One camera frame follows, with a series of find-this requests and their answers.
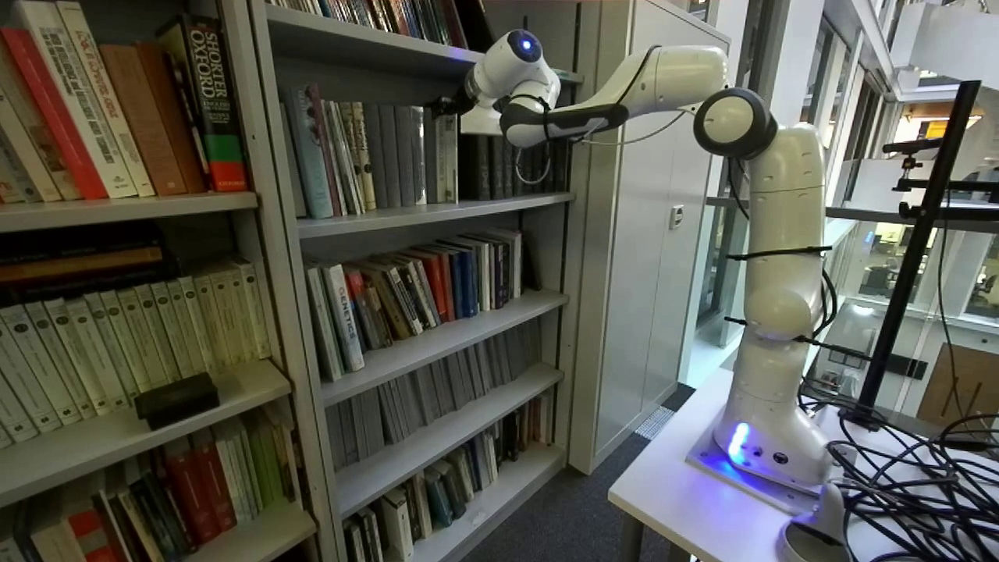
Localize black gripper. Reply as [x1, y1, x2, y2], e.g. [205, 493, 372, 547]
[435, 88, 478, 120]

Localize small pale booklet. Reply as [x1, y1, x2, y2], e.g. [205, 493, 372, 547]
[424, 113, 442, 205]

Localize white patterned Cambridge book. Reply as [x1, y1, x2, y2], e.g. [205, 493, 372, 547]
[438, 111, 462, 205]

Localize grey cloth book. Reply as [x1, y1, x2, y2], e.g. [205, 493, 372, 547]
[411, 107, 435, 210]
[384, 103, 406, 210]
[372, 103, 392, 214]

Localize glossy grey book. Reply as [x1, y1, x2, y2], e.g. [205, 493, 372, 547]
[399, 103, 419, 210]

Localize thin white book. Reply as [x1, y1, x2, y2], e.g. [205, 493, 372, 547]
[322, 97, 357, 219]

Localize teal book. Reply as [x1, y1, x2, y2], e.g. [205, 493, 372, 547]
[282, 88, 337, 222]

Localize blue book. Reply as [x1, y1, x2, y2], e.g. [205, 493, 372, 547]
[448, 243, 479, 318]

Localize orange red book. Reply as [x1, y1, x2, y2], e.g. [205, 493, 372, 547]
[342, 267, 387, 352]

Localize dark book green red band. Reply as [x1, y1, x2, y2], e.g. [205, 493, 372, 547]
[154, 13, 253, 196]

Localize pale blue-grey book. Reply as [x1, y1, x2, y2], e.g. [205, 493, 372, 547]
[304, 262, 346, 383]

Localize brown book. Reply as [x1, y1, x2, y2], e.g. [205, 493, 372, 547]
[95, 41, 208, 201]

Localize white book red lettering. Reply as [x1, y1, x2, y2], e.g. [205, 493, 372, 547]
[12, 0, 155, 201]

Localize mixed coloured paperbacks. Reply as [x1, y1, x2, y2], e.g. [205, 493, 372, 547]
[265, 0, 471, 47]

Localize leaning brown books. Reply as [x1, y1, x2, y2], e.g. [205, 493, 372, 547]
[358, 258, 441, 341]

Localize grey metal bookshelf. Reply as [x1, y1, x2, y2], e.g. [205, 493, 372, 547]
[0, 0, 322, 562]
[245, 0, 588, 562]

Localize grey bound volumes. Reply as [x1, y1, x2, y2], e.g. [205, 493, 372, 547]
[324, 328, 546, 472]

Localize mixed dark and white books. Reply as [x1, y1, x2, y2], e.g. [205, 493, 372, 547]
[337, 391, 557, 562]

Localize small black box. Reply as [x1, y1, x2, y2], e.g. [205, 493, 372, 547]
[132, 370, 223, 431]

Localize stacked dark flat books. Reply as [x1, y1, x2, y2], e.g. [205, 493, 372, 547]
[0, 231, 176, 305]

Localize white bound volumes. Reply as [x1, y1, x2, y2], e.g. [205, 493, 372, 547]
[0, 258, 278, 448]

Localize beige books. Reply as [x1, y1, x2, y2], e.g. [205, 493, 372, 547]
[0, 91, 81, 205]

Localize red and green books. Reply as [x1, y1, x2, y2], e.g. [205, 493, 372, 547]
[0, 404, 307, 562]

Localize black metal stand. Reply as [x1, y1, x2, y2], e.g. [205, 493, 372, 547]
[839, 77, 999, 431]

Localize white lamp shade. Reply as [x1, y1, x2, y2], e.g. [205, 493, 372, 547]
[909, 0, 999, 88]

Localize grey round device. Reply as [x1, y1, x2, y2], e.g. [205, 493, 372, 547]
[778, 513, 851, 562]

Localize brown cardboard box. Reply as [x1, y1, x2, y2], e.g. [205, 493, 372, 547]
[914, 341, 999, 431]

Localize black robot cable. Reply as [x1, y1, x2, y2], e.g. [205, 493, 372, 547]
[495, 91, 839, 363]

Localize black cable bundle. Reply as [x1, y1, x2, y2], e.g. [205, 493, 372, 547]
[799, 383, 999, 562]

